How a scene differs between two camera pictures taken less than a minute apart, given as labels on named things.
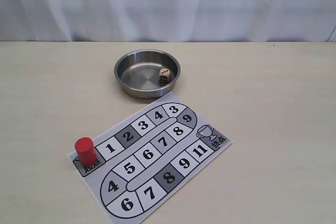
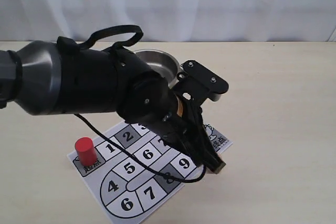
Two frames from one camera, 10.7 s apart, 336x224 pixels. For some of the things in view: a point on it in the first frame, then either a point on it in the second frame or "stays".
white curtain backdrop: [167, 7] stays
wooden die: [164, 75] -> [218, 170]
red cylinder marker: [87, 151] stays
